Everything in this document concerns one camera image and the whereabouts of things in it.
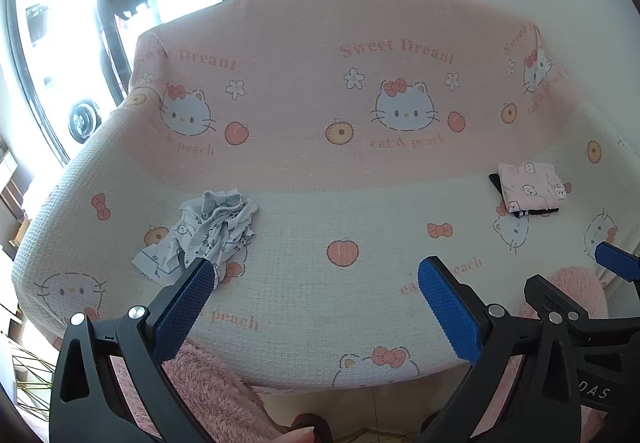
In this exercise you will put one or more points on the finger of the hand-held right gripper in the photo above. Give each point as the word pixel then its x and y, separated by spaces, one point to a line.
pixel 620 263
pixel 575 300

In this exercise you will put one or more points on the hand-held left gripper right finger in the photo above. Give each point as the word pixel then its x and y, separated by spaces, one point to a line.
pixel 450 313

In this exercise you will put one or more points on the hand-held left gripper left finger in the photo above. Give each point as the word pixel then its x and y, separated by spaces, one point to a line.
pixel 185 308

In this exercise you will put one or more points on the light blue printed pajama pants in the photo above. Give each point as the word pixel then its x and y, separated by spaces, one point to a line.
pixel 210 228

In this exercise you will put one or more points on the person's left hand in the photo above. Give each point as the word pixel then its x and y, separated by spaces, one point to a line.
pixel 297 437

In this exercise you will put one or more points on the pink folded printed garment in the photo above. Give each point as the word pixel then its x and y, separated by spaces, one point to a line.
pixel 530 185

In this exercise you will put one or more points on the dark navy folded garment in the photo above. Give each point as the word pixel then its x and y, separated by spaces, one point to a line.
pixel 496 183

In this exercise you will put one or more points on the wooden furniture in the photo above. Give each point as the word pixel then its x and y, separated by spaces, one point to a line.
pixel 12 203

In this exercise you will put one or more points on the black wheel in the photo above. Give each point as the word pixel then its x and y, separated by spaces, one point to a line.
pixel 82 120

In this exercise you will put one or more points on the pink cat printed blanket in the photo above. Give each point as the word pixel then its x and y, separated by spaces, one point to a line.
pixel 320 123

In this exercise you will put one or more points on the window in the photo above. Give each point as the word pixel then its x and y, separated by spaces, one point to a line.
pixel 45 48

